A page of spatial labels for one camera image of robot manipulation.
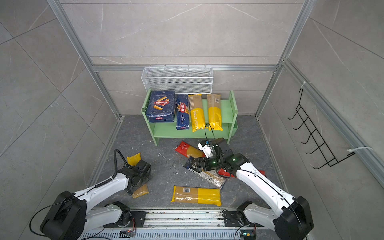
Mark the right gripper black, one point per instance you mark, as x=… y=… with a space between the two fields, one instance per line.
x=199 y=164

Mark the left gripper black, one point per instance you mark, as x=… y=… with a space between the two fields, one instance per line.
x=146 y=178

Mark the large yellow spaghetti bag front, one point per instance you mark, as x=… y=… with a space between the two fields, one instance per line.
x=197 y=196

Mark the yellow spaghetti bag with lettering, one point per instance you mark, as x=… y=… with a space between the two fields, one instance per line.
x=197 y=112

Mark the blue Barilla spaghetti box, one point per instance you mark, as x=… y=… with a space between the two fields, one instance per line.
x=183 y=114

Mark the blue Barilla rigatoni box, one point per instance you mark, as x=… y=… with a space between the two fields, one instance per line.
x=161 y=107

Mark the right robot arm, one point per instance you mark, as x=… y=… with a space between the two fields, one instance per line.
x=289 y=217

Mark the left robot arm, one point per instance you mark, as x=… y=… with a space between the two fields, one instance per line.
x=73 y=214

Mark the green wooden two-tier shelf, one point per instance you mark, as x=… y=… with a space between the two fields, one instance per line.
x=229 y=111

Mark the red spaghetti bag upper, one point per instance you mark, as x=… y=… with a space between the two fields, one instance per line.
x=189 y=151

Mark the red spaghetti bag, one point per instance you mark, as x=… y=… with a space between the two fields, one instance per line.
x=225 y=174
x=189 y=151

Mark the clear white-label spaghetti bag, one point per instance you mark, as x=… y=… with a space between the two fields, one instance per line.
x=212 y=177

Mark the red spaghetti bag right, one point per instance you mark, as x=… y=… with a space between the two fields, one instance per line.
x=225 y=174

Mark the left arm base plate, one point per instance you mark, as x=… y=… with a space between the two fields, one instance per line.
x=133 y=219

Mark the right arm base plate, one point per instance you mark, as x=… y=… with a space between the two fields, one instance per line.
x=233 y=219

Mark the white wire mesh basket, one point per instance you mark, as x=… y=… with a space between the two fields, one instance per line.
x=181 y=80

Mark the black wire hook rack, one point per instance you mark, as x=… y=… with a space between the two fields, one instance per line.
x=315 y=136

